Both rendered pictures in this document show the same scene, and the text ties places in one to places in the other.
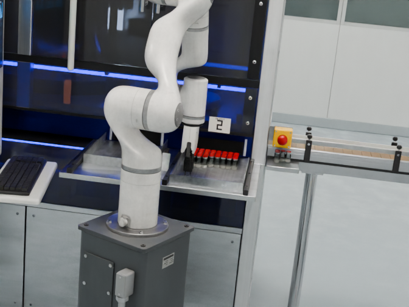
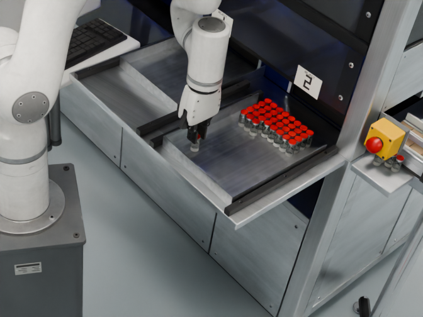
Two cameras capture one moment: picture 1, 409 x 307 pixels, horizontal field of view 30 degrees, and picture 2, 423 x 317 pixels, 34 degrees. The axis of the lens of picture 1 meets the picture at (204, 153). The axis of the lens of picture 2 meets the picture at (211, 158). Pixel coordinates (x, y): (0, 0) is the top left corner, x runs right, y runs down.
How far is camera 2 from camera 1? 178 cm
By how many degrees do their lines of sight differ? 41
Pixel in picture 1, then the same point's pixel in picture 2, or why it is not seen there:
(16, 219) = not seen: hidden behind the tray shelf
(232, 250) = (294, 235)
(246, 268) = (305, 264)
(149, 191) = (9, 182)
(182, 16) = not seen: outside the picture
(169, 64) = (39, 25)
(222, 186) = (211, 185)
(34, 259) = not seen: hidden behind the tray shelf
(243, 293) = (296, 285)
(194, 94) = (196, 50)
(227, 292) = (282, 273)
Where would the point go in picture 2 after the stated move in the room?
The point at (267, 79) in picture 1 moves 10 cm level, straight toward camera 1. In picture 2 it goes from (379, 49) to (352, 62)
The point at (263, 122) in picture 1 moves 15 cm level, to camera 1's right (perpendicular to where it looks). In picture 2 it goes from (360, 107) to (412, 139)
